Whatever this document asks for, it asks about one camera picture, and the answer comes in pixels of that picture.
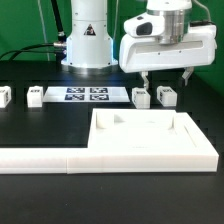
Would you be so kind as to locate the white marker sheet with tags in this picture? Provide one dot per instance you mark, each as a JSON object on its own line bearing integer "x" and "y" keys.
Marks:
{"x": 86, "y": 94}

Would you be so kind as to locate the white L-shaped obstacle fence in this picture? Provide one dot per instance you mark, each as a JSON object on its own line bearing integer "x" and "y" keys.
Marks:
{"x": 86, "y": 160}

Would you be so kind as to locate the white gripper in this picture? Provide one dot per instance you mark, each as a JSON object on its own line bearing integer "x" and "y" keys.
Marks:
{"x": 141, "y": 51}

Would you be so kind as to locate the white square table top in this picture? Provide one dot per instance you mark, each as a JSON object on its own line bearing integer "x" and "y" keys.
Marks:
{"x": 150, "y": 131}

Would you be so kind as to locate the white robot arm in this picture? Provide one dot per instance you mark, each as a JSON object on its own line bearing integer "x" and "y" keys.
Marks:
{"x": 162, "y": 38}

